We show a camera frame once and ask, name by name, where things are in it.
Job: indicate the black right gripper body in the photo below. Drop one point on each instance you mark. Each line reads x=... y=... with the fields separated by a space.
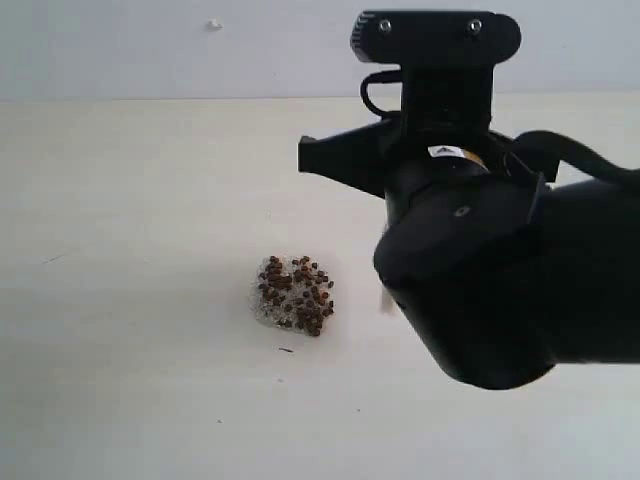
x=450 y=107

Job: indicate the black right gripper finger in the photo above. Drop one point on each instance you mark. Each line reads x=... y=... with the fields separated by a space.
x=355 y=158

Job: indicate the white wide paint brush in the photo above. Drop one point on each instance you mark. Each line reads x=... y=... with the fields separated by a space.
x=387 y=304

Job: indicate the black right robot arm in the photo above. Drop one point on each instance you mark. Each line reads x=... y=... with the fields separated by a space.
x=508 y=256

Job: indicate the pile of white grains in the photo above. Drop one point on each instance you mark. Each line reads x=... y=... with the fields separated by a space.
x=292 y=293

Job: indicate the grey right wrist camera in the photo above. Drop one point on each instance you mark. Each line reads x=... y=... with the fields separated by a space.
x=436 y=39

